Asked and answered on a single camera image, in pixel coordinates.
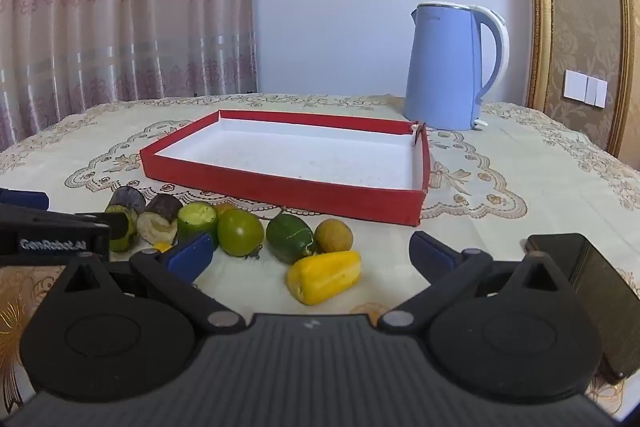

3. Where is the white wall light switch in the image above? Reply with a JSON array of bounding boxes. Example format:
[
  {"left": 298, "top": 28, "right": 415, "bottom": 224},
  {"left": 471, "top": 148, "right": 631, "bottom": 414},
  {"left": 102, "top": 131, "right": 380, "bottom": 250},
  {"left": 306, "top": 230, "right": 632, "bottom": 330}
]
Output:
[{"left": 563, "top": 69, "right": 608, "bottom": 108}]

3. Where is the light green cucumber piece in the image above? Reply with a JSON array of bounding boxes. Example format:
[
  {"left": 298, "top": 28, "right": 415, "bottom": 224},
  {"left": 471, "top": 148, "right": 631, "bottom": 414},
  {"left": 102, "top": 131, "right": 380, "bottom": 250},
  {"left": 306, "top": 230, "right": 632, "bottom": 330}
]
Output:
[{"left": 177, "top": 202, "right": 219, "bottom": 248}]

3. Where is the green tomato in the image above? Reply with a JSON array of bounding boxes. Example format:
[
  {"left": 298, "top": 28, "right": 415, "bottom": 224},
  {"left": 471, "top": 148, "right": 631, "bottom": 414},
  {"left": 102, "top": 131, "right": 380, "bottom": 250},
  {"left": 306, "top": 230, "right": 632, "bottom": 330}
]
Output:
[
  {"left": 216, "top": 208, "right": 265, "bottom": 257},
  {"left": 107, "top": 205, "right": 138, "bottom": 253}
]

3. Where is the brown longan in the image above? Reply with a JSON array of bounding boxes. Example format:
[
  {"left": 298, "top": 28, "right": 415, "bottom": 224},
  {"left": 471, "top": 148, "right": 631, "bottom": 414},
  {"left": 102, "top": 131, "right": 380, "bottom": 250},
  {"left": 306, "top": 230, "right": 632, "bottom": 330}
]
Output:
[{"left": 314, "top": 218, "right": 355, "bottom": 254}]

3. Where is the cream embroidered tablecloth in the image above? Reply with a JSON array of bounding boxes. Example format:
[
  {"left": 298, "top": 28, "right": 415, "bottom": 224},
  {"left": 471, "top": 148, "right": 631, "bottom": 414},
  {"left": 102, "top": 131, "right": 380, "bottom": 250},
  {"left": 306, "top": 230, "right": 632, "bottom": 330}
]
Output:
[{"left": 0, "top": 93, "right": 640, "bottom": 408}]

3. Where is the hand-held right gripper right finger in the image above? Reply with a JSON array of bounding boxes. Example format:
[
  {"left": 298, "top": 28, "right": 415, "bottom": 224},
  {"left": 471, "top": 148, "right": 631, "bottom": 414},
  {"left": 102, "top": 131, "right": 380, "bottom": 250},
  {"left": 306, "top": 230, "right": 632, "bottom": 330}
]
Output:
[{"left": 378, "top": 230, "right": 577, "bottom": 336}]

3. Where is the pink patterned curtain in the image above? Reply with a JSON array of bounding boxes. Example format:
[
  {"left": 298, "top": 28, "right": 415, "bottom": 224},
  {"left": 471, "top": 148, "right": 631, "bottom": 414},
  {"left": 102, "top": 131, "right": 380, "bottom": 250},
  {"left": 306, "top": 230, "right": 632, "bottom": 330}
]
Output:
[{"left": 0, "top": 0, "right": 258, "bottom": 152}]

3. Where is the blue electric kettle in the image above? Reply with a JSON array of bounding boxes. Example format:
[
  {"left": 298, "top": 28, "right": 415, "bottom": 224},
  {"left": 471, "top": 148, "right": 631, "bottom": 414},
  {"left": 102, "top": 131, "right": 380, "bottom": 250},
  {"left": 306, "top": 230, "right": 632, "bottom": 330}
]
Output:
[{"left": 402, "top": 2, "right": 511, "bottom": 132}]

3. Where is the gold wall moulding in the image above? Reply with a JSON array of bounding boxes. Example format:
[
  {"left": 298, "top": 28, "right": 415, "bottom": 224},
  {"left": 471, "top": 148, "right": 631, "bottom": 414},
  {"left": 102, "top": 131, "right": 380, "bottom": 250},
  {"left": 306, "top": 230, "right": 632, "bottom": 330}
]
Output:
[
  {"left": 521, "top": 0, "right": 557, "bottom": 114},
  {"left": 606, "top": 0, "right": 640, "bottom": 158}
]

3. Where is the dark green cucumber piece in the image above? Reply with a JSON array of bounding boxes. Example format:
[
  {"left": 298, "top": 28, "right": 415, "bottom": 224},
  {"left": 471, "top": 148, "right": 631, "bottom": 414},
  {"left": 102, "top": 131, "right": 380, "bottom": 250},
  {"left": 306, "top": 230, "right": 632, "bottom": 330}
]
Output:
[{"left": 266, "top": 213, "right": 317, "bottom": 265}]

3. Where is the yellow pepper piece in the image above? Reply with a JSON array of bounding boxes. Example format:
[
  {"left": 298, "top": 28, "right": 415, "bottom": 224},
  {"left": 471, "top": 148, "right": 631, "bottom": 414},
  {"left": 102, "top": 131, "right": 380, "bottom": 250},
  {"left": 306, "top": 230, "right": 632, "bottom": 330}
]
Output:
[{"left": 286, "top": 251, "right": 362, "bottom": 306}]

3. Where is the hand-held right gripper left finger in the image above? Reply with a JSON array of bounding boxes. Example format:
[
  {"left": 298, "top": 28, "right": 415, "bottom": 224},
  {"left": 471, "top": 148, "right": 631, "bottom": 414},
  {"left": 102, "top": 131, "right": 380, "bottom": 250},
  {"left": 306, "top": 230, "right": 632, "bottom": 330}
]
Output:
[{"left": 49, "top": 231, "right": 246, "bottom": 336}]

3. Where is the black phone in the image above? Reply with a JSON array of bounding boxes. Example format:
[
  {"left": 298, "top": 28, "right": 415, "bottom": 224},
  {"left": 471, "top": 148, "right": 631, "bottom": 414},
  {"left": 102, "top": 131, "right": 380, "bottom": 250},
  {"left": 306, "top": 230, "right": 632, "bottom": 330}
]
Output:
[{"left": 525, "top": 233, "right": 640, "bottom": 385}]

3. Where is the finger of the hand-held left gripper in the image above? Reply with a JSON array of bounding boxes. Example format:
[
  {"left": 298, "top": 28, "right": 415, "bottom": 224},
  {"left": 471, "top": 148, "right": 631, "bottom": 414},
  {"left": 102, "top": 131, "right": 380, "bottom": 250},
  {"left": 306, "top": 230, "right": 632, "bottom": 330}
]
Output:
[
  {"left": 0, "top": 203, "right": 129, "bottom": 267},
  {"left": 0, "top": 188, "right": 50, "bottom": 212}
]

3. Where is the red cardboard box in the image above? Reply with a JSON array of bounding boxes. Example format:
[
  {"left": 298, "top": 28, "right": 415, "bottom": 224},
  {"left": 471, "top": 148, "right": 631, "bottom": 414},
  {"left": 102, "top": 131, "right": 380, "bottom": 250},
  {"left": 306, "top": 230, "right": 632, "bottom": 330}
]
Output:
[{"left": 139, "top": 109, "right": 432, "bottom": 227}]

